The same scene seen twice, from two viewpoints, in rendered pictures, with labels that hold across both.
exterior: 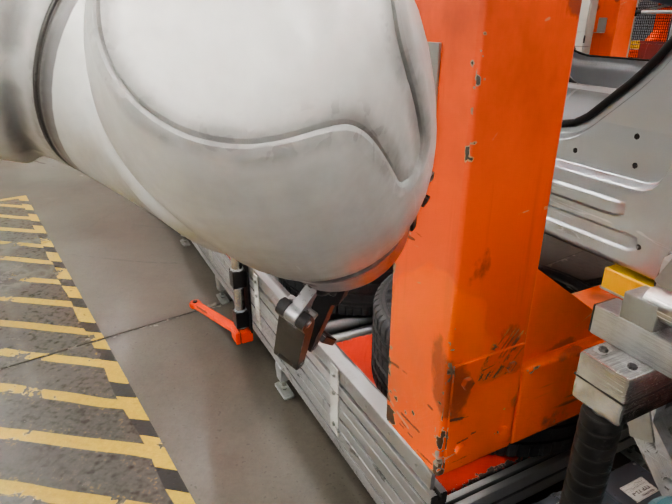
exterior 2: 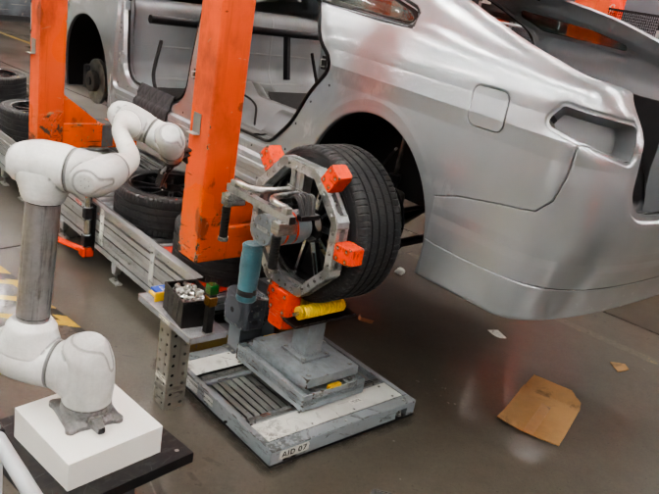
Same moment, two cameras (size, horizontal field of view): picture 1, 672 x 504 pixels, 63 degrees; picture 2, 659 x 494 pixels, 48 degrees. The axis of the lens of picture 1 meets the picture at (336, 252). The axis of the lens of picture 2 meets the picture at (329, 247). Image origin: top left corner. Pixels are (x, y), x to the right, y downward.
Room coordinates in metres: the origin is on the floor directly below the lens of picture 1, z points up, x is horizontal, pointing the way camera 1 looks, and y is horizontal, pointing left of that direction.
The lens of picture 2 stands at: (-2.42, 0.15, 1.81)
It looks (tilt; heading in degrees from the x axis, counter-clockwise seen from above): 20 degrees down; 343
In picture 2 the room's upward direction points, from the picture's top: 10 degrees clockwise
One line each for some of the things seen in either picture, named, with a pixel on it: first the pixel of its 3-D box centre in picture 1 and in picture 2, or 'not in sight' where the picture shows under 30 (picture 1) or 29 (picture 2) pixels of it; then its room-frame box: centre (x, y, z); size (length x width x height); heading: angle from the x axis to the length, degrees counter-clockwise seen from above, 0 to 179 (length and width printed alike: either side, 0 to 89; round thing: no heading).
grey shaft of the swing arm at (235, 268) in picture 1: (238, 283); (88, 217); (1.81, 0.36, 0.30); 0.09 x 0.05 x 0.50; 27
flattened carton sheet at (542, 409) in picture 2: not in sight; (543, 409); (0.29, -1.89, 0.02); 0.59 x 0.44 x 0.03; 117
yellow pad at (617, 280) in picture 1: (651, 283); not in sight; (1.01, -0.65, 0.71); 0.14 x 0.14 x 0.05; 27
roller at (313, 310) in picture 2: not in sight; (320, 308); (0.28, -0.67, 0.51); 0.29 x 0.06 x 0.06; 117
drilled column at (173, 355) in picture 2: not in sight; (173, 359); (0.35, -0.08, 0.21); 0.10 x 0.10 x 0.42; 27
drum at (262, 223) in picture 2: not in sight; (282, 227); (0.31, -0.46, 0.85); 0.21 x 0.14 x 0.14; 117
